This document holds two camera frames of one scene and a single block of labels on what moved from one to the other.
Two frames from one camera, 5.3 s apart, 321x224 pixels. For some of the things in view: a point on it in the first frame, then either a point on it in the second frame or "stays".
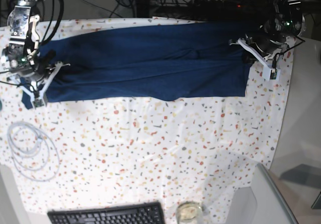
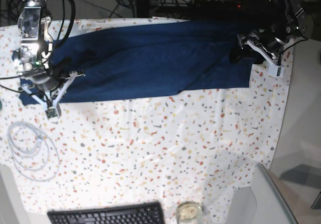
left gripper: x=38 y=70 -> x=52 y=79
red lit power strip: x=218 y=4 stays
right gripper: x=266 y=44 stays
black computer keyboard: x=146 y=213 stays
